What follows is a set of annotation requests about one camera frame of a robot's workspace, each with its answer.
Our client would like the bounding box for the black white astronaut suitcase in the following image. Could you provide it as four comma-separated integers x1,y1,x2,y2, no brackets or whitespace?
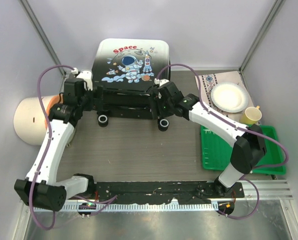
92,38,171,132

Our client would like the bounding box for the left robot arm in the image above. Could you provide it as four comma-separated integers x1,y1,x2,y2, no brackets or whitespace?
14,73,95,212

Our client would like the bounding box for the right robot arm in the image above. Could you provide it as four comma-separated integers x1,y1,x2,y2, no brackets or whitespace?
153,79,267,198

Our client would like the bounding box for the orange swing lid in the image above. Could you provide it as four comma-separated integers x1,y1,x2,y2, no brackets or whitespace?
42,92,63,116

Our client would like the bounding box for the patterned placemat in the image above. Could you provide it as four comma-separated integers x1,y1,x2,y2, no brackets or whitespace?
196,71,254,122

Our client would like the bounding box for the white cylindrical bin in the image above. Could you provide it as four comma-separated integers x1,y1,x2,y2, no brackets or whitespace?
13,93,77,148

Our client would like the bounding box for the white paper plate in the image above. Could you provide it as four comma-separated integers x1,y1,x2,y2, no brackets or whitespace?
211,82,249,113

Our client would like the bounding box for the green plastic tray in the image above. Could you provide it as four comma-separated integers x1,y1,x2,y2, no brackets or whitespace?
201,126,286,175

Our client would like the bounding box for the yellow cup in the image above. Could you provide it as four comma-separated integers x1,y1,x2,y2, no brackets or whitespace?
240,106,263,125

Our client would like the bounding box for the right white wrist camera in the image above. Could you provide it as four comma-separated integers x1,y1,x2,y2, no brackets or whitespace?
154,78,169,88

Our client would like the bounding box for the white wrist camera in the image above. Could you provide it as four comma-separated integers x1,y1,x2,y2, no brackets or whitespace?
70,67,93,91
154,78,169,88

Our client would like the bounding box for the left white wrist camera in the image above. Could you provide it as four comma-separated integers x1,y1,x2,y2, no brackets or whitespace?
70,67,93,91

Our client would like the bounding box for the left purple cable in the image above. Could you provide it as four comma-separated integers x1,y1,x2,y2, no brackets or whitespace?
28,64,118,230

